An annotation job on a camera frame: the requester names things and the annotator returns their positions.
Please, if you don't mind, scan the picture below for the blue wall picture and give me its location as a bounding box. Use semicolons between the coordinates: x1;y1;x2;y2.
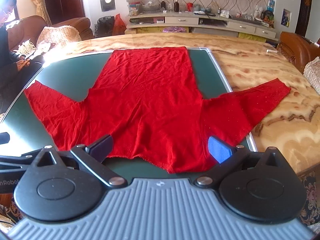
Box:
281;9;292;27

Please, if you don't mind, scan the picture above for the grey folded mats stack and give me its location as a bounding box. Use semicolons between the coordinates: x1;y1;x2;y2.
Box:
192;27;238;34

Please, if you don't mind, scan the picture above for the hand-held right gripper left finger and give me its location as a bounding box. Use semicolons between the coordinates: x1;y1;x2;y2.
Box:
30;134;128;189

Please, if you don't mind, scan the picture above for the dark wooden door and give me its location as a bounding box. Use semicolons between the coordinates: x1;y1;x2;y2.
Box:
44;0;85;23

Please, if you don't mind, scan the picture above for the beige lace sofa cover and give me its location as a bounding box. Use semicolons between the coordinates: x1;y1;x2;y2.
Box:
37;26;82;48

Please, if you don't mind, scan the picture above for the brown leather sofa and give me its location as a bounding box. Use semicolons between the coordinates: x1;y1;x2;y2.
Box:
6;15;94;55

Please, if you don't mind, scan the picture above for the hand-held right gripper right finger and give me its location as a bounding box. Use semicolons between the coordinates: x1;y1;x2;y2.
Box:
194;135;300;189

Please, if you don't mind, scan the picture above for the dark patterned rug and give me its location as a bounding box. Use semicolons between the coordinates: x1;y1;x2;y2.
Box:
0;169;320;232

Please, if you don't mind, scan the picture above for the dark door with gold sign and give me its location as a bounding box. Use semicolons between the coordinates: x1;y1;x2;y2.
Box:
301;0;313;37

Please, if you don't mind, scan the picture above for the clear plastic container stack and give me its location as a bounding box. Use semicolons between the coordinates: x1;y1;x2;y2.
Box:
126;0;143;17

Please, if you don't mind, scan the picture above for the gold curtain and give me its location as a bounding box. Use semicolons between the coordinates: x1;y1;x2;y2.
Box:
30;0;52;27

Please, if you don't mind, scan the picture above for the green board with silver frame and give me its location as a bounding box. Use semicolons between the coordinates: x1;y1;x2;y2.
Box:
0;47;258;180

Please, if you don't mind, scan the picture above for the red plastic bag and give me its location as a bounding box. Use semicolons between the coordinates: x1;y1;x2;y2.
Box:
112;14;126;36

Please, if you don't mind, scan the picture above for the red knit sweater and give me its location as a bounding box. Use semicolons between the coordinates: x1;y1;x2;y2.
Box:
24;46;292;174

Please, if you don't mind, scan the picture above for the purple plastic stool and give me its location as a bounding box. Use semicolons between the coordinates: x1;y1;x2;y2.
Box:
162;26;188;33

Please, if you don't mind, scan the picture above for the yellow package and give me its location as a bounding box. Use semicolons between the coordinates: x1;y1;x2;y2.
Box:
237;32;267;43

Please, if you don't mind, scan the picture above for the beige television cabinet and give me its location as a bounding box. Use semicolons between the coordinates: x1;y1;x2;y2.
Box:
124;11;278;43

